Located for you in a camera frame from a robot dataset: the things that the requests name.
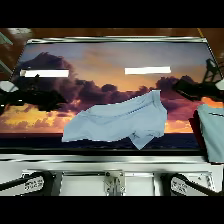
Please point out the light blue T-shirt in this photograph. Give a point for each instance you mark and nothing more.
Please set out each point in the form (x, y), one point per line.
(116, 121)

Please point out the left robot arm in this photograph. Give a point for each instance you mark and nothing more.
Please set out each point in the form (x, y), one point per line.
(43, 100)

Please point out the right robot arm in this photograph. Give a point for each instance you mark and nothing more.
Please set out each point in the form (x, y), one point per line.
(190, 90)

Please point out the pale teal garment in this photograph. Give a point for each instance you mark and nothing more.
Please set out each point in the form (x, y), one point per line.
(214, 133)

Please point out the silver frame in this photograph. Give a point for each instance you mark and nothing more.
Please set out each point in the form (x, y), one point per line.
(100, 165)

